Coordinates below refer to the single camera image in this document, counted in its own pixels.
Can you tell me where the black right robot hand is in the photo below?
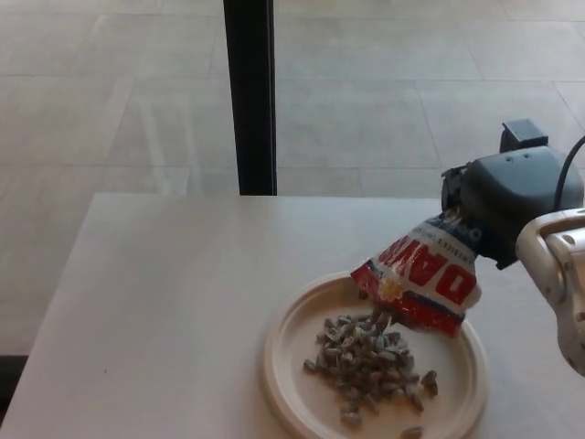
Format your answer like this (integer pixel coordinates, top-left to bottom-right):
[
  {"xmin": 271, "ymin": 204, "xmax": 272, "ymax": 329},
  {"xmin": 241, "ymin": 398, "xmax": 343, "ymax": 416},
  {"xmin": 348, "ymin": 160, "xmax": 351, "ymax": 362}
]
[{"xmin": 439, "ymin": 118, "xmax": 585, "ymax": 272}]

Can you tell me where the red white sunflower seed bag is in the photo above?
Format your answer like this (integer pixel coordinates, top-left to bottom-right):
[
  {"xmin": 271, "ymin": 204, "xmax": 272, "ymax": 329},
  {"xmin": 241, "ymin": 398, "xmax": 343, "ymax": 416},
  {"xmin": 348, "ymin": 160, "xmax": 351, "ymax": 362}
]
[{"xmin": 349, "ymin": 209, "xmax": 484, "ymax": 339}]

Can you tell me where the pile of sunflower seeds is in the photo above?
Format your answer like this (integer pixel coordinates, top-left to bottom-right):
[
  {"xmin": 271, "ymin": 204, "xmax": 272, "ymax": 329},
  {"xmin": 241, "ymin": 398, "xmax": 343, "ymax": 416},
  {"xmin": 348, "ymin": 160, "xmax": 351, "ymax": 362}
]
[{"xmin": 303, "ymin": 305, "xmax": 440, "ymax": 424}]

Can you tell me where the round beige paper plate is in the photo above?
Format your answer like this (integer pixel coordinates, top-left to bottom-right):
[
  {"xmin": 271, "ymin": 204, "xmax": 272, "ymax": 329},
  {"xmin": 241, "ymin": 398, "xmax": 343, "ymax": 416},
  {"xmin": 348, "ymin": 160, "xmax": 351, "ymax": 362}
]
[{"xmin": 262, "ymin": 270, "xmax": 491, "ymax": 439}]

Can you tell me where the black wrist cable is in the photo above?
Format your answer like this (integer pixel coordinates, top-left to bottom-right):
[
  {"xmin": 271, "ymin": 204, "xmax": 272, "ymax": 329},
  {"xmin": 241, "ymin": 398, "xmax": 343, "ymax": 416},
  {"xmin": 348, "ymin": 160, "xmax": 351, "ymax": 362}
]
[{"xmin": 553, "ymin": 134, "xmax": 585, "ymax": 213}]

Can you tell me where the black vertical window post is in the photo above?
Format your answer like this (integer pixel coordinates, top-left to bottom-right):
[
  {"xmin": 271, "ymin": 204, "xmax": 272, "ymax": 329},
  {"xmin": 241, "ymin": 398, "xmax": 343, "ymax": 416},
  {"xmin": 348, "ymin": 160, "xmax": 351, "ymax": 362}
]
[{"xmin": 222, "ymin": 0, "xmax": 278, "ymax": 197}]

